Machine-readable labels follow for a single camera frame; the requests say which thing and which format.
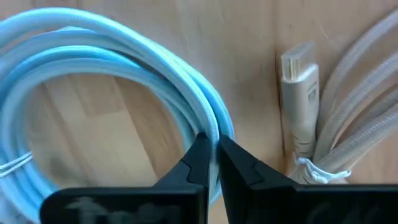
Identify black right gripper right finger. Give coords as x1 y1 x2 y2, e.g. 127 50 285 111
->
218 134 398 224

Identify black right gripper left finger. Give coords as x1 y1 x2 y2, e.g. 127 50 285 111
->
39 133 213 224

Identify beige HDMI cable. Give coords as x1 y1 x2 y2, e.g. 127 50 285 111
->
279 9 398 185

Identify light blue HDMI cable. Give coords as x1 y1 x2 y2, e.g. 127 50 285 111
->
0 7 236 224

